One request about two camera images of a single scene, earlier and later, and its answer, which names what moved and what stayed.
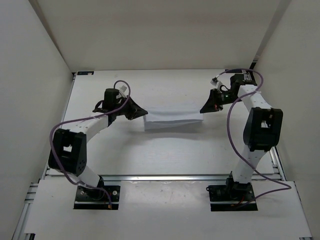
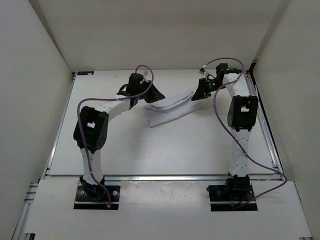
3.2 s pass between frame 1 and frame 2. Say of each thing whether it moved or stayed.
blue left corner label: stayed
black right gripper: moved
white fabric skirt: moved
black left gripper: moved
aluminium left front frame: stayed
